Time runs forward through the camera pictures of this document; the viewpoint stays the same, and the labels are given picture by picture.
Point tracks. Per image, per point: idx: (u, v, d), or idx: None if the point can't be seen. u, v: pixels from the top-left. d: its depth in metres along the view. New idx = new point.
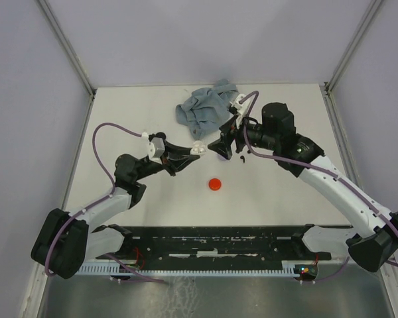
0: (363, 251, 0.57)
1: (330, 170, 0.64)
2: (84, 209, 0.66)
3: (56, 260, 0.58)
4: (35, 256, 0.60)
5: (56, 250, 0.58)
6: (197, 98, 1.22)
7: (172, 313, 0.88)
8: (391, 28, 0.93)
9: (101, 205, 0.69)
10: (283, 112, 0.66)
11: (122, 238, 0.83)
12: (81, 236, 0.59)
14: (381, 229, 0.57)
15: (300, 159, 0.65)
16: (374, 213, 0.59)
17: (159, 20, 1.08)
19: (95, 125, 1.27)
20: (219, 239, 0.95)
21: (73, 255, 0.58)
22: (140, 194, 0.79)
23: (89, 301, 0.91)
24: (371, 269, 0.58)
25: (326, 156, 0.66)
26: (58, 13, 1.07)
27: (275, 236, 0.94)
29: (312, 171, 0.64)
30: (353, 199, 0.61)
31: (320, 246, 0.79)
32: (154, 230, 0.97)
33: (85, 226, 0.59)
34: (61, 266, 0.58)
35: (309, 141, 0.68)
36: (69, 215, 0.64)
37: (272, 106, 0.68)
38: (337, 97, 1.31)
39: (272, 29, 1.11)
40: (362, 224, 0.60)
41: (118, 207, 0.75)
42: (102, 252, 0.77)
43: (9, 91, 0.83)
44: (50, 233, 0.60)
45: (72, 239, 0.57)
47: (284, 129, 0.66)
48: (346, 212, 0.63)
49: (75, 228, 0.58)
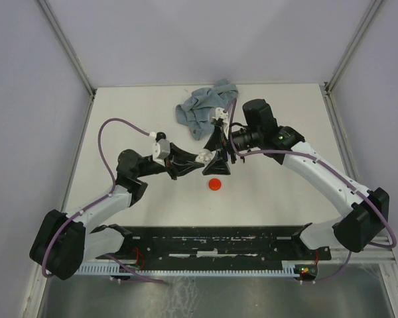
0: (346, 229, 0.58)
1: (309, 154, 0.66)
2: (81, 211, 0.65)
3: (53, 263, 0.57)
4: (34, 256, 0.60)
5: (54, 252, 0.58)
6: (197, 98, 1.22)
7: (173, 313, 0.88)
8: (391, 28, 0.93)
9: (99, 205, 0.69)
10: (261, 104, 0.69)
11: (121, 238, 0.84)
12: (78, 239, 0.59)
14: (358, 205, 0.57)
15: (282, 146, 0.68)
16: (351, 191, 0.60)
17: (160, 20, 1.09)
19: (95, 125, 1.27)
20: (219, 238, 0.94)
21: (71, 257, 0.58)
22: (140, 193, 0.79)
23: (88, 301, 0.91)
24: (356, 248, 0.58)
25: (306, 142, 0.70)
26: (58, 12, 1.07)
27: (275, 236, 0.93)
29: (291, 156, 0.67)
30: (331, 178, 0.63)
31: (316, 241, 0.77)
32: (154, 230, 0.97)
33: (82, 230, 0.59)
34: (58, 268, 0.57)
35: (290, 130, 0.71)
36: (67, 217, 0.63)
37: (251, 100, 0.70)
38: (337, 97, 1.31)
39: (272, 29, 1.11)
40: (341, 203, 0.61)
41: (117, 207, 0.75)
42: (101, 252, 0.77)
43: (9, 90, 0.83)
44: (48, 234, 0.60)
45: (70, 241, 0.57)
47: (265, 120, 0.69)
48: (328, 193, 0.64)
49: (72, 231, 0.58)
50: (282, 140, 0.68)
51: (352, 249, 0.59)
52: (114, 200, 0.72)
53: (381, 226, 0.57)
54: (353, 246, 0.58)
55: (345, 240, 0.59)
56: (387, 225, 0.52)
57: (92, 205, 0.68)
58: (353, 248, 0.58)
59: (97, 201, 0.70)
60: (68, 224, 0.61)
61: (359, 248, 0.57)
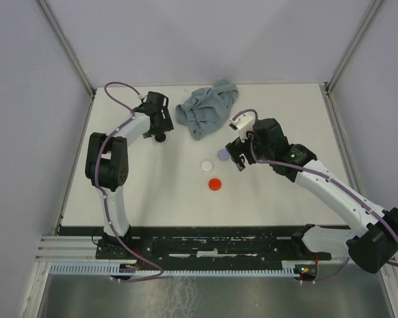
0: (361, 250, 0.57)
1: (322, 172, 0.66)
2: (118, 129, 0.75)
3: (109, 173, 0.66)
4: (89, 174, 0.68)
5: (105, 164, 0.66)
6: (197, 98, 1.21)
7: (172, 313, 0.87)
8: (391, 27, 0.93)
9: (130, 124, 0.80)
10: (270, 124, 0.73)
11: (127, 224, 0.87)
12: (123, 150, 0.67)
14: (373, 226, 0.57)
15: (294, 163, 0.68)
16: (366, 211, 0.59)
17: (159, 19, 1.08)
19: (94, 125, 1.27)
20: (219, 238, 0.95)
21: (121, 165, 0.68)
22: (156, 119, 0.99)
23: (88, 301, 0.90)
24: (371, 269, 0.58)
25: (319, 160, 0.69)
26: (58, 12, 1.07)
27: (275, 236, 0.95)
29: (304, 174, 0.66)
30: (345, 197, 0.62)
31: (320, 246, 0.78)
32: (154, 230, 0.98)
33: (125, 141, 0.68)
34: (114, 177, 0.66)
35: (302, 148, 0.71)
36: (106, 135, 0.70)
37: (262, 120, 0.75)
38: (337, 97, 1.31)
39: (273, 29, 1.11)
40: (355, 222, 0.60)
41: (141, 128, 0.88)
42: (118, 216, 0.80)
43: (8, 90, 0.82)
44: (95, 152, 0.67)
45: (117, 152, 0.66)
47: (274, 139, 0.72)
48: (341, 212, 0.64)
49: (117, 143, 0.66)
50: (294, 157, 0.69)
51: (367, 269, 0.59)
52: (138, 121, 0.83)
53: (397, 248, 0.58)
54: (369, 267, 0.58)
55: (362, 262, 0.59)
56: None
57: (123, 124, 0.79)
58: (369, 269, 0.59)
59: (126, 123, 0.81)
60: (110, 140, 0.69)
61: (375, 269, 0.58)
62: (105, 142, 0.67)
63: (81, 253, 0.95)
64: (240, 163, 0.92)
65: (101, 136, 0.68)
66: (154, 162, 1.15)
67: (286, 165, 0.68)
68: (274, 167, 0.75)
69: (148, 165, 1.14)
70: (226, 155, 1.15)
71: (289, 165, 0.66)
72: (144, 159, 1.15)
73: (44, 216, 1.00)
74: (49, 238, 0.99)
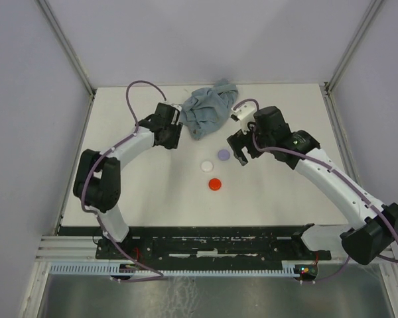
0: (355, 242, 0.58)
1: (324, 162, 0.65)
2: (113, 148, 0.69)
3: (97, 195, 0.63)
4: (77, 193, 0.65)
5: (95, 184, 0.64)
6: (197, 98, 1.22)
7: (173, 313, 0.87)
8: (391, 27, 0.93)
9: (129, 142, 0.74)
10: (271, 110, 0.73)
11: (127, 229, 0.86)
12: (115, 172, 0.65)
14: (371, 220, 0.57)
15: (296, 150, 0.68)
16: (366, 205, 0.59)
17: (159, 19, 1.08)
19: (94, 125, 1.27)
20: (219, 238, 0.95)
21: (111, 187, 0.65)
22: (162, 134, 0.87)
23: (88, 301, 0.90)
24: (363, 260, 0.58)
25: (322, 149, 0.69)
26: (58, 12, 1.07)
27: (275, 236, 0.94)
29: (306, 163, 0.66)
30: (345, 189, 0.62)
31: (318, 243, 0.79)
32: (154, 231, 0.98)
33: (117, 163, 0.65)
34: (101, 199, 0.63)
35: (305, 134, 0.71)
36: (100, 154, 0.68)
37: (262, 108, 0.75)
38: (337, 97, 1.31)
39: (272, 29, 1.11)
40: (354, 215, 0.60)
41: (143, 145, 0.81)
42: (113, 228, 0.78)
43: (8, 91, 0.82)
44: (85, 171, 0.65)
45: (109, 174, 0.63)
47: (275, 125, 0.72)
48: (339, 204, 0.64)
49: (109, 165, 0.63)
50: (296, 144, 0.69)
51: (359, 261, 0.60)
52: (140, 138, 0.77)
53: (391, 241, 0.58)
54: (361, 258, 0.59)
55: (355, 255, 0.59)
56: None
57: (121, 143, 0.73)
58: (361, 260, 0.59)
59: (127, 140, 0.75)
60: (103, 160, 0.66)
61: (366, 261, 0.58)
62: (97, 161, 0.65)
63: (81, 252, 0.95)
64: (243, 157, 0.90)
65: (94, 154, 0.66)
66: (154, 162, 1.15)
67: (290, 153, 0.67)
68: (275, 155, 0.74)
69: (148, 164, 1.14)
70: (225, 155, 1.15)
71: (292, 151, 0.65)
72: (144, 159, 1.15)
73: (44, 216, 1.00)
74: (49, 238, 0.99)
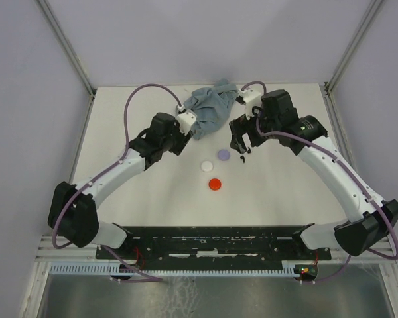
0: (349, 232, 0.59)
1: (330, 152, 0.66)
2: (91, 181, 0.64)
3: (69, 233, 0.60)
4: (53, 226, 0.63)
5: (69, 218, 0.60)
6: (197, 98, 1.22)
7: (173, 313, 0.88)
8: (391, 28, 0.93)
9: (111, 173, 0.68)
10: (281, 93, 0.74)
11: (123, 236, 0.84)
12: (88, 212, 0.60)
14: (369, 214, 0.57)
15: (302, 135, 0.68)
16: (366, 199, 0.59)
17: (159, 20, 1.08)
19: (94, 125, 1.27)
20: (219, 238, 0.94)
21: (85, 226, 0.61)
22: (156, 156, 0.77)
23: (88, 301, 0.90)
24: (354, 252, 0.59)
25: (328, 137, 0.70)
26: (58, 12, 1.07)
27: (275, 236, 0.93)
29: (311, 150, 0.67)
30: (347, 182, 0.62)
31: (316, 240, 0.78)
32: (154, 231, 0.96)
33: (91, 203, 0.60)
34: (74, 237, 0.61)
35: (313, 120, 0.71)
36: (76, 187, 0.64)
37: (271, 91, 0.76)
38: (337, 97, 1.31)
39: (272, 29, 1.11)
40: (352, 209, 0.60)
41: (130, 171, 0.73)
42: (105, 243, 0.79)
43: (7, 91, 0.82)
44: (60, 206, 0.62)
45: (81, 214, 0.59)
47: (283, 109, 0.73)
48: (339, 196, 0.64)
49: (81, 205, 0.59)
50: (303, 129, 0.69)
51: (351, 252, 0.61)
52: (126, 167, 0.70)
53: (382, 235, 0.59)
54: (353, 250, 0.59)
55: (344, 243, 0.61)
56: (393, 234, 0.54)
57: (102, 174, 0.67)
58: (351, 251, 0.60)
59: (109, 169, 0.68)
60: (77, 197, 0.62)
61: (357, 252, 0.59)
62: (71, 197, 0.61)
63: (81, 252, 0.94)
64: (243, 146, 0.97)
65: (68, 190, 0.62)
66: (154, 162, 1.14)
67: (296, 138, 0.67)
68: (280, 139, 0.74)
69: None
70: (225, 155, 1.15)
71: (296, 137, 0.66)
72: None
73: (44, 216, 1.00)
74: (49, 238, 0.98)
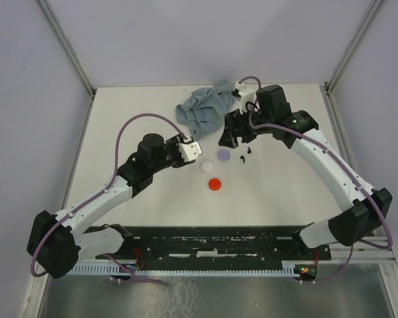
0: (341, 222, 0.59)
1: (320, 143, 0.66)
2: (71, 212, 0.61)
3: (46, 264, 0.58)
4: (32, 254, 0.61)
5: (48, 246, 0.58)
6: (197, 98, 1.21)
7: (173, 313, 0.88)
8: (391, 28, 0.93)
9: (93, 205, 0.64)
10: (274, 88, 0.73)
11: (121, 240, 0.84)
12: (66, 246, 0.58)
14: (359, 201, 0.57)
15: (294, 128, 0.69)
16: (356, 187, 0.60)
17: (159, 19, 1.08)
19: (94, 125, 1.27)
20: (219, 238, 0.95)
21: (63, 259, 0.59)
22: (144, 183, 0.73)
23: (89, 301, 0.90)
24: (347, 241, 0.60)
25: (320, 130, 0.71)
26: (58, 12, 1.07)
27: (275, 236, 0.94)
29: (302, 143, 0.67)
30: (337, 171, 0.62)
31: (314, 239, 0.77)
32: (154, 231, 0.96)
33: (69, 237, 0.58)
34: (51, 268, 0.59)
35: (305, 114, 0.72)
36: (57, 217, 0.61)
37: (265, 86, 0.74)
38: (337, 97, 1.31)
39: (272, 29, 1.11)
40: (343, 197, 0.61)
41: (116, 201, 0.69)
42: (101, 252, 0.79)
43: (8, 91, 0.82)
44: (38, 235, 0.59)
45: (58, 248, 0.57)
47: (276, 104, 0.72)
48: (331, 185, 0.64)
49: (59, 237, 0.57)
50: (295, 123, 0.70)
51: (343, 242, 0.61)
52: (111, 196, 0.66)
53: (375, 224, 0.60)
54: (345, 239, 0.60)
55: (337, 234, 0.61)
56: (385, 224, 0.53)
57: (85, 204, 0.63)
58: (344, 241, 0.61)
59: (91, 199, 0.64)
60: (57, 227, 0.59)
61: (349, 242, 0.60)
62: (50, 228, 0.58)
63: None
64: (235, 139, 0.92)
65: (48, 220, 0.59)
66: None
67: (288, 130, 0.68)
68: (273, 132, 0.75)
69: None
70: (225, 155, 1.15)
71: (289, 130, 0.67)
72: None
73: None
74: None
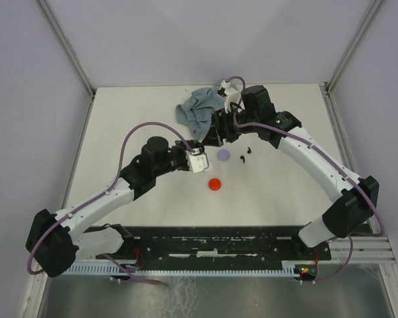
0: (333, 214, 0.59)
1: (304, 139, 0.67)
2: (71, 213, 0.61)
3: (42, 262, 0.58)
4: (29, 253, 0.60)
5: (45, 244, 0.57)
6: (197, 98, 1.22)
7: (172, 313, 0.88)
8: (391, 27, 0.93)
9: (93, 205, 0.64)
10: (259, 88, 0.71)
11: (121, 240, 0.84)
12: (64, 246, 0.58)
14: (347, 191, 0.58)
15: (279, 128, 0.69)
16: (343, 177, 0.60)
17: (159, 19, 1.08)
19: (94, 125, 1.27)
20: (219, 238, 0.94)
21: (60, 259, 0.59)
22: (146, 185, 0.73)
23: (88, 301, 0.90)
24: (341, 234, 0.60)
25: (303, 128, 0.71)
26: (58, 12, 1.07)
27: (275, 236, 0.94)
29: (287, 140, 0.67)
30: (324, 163, 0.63)
31: (313, 238, 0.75)
32: (154, 231, 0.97)
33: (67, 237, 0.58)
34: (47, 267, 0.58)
35: (288, 114, 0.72)
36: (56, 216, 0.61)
37: (249, 86, 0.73)
38: (337, 97, 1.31)
39: (272, 29, 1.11)
40: (331, 188, 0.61)
41: (117, 202, 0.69)
42: (100, 252, 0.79)
43: (7, 91, 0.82)
44: (36, 234, 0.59)
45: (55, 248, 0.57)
47: (262, 105, 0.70)
48: (319, 179, 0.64)
49: (57, 237, 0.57)
50: (279, 124, 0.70)
51: (337, 234, 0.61)
52: (113, 197, 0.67)
53: (368, 214, 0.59)
54: (337, 231, 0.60)
55: (332, 227, 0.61)
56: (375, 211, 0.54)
57: (85, 204, 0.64)
58: (338, 234, 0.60)
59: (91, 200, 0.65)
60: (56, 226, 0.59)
61: (343, 234, 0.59)
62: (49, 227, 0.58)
63: None
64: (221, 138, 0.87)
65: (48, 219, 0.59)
66: None
67: (272, 130, 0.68)
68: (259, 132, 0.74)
69: None
70: (225, 155, 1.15)
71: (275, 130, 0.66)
72: None
73: None
74: None
